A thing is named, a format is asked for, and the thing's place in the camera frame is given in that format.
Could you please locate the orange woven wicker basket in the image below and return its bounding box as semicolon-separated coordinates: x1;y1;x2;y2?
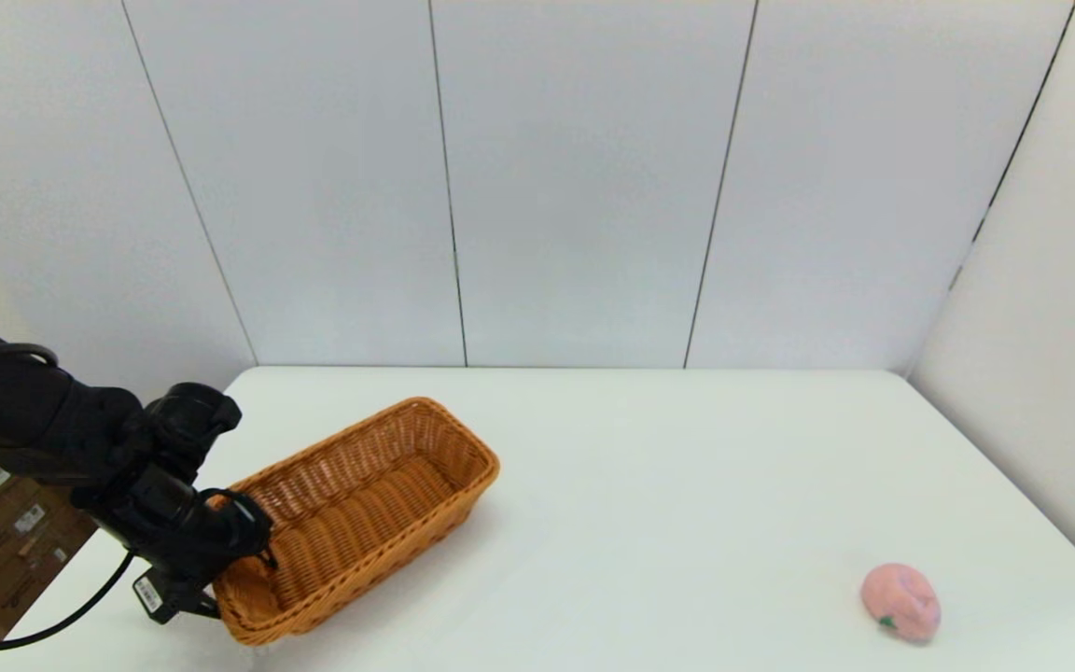
207;397;501;647

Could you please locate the pink toy peach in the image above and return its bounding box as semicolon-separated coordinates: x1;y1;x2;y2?
860;562;942;644

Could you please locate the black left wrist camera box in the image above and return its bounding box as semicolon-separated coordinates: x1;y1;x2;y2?
132;560;222;625

